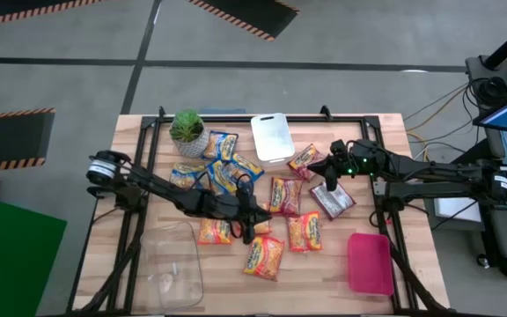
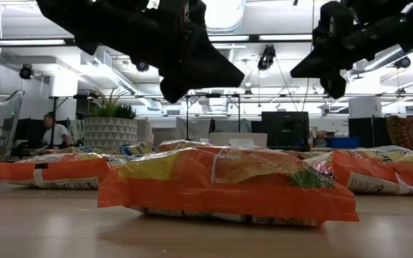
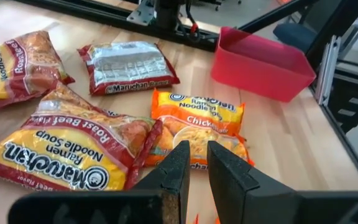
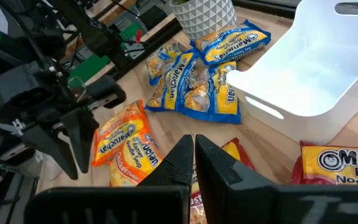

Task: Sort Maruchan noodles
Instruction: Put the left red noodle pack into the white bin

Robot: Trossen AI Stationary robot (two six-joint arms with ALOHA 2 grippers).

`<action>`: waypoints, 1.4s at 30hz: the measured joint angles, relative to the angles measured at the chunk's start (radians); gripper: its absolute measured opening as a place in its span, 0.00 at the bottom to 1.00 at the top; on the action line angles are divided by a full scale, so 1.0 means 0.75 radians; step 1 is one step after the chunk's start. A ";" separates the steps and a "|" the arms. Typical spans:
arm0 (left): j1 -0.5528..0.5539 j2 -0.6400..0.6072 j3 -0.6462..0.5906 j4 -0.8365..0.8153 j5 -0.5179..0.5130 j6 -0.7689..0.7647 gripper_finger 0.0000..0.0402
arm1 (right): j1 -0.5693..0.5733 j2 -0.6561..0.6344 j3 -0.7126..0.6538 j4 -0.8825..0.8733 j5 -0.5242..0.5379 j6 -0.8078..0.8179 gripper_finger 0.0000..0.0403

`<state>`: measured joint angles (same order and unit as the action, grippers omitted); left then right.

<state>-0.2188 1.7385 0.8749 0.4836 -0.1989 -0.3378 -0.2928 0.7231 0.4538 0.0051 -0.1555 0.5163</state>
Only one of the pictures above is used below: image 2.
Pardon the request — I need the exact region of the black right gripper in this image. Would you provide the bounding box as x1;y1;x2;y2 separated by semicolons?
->
290;0;355;101

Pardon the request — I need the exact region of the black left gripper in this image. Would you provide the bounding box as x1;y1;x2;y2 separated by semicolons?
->
127;0;245;105

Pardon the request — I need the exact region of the orange Maruchan ramen pack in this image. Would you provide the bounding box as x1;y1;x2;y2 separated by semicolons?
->
156;139;217;153
331;145;413;196
98;145;360;228
0;153;113;190

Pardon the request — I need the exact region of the long ceiling light panel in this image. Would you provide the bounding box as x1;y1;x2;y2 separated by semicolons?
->
208;34;250;42
0;39;67;47

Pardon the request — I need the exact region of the black computer monitor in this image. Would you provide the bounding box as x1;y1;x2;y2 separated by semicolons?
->
262;111;310;148

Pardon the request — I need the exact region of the black office partition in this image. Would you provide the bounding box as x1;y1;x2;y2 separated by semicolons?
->
348;116;386;148

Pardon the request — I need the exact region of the blue storage box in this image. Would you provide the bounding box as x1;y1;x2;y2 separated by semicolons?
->
326;137;361;149

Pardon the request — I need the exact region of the white plastic bin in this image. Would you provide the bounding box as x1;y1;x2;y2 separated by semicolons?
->
209;133;268;148

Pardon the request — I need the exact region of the orange patterned cloth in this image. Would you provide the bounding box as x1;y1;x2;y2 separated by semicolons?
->
385;115;413;151

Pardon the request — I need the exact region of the green plant in patterned pot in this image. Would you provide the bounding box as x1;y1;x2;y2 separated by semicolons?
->
83;85;138;148

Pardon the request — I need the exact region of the person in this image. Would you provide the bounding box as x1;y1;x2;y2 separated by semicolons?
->
41;112;72;148

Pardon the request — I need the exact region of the black desk monitor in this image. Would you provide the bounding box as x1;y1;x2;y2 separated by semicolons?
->
12;118;48;150

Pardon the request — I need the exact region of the black metal frame stand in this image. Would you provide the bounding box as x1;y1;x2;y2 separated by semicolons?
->
186;93;242;141

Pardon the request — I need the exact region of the silver ventilation duct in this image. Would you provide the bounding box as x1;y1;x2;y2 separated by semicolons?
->
204;0;246;35

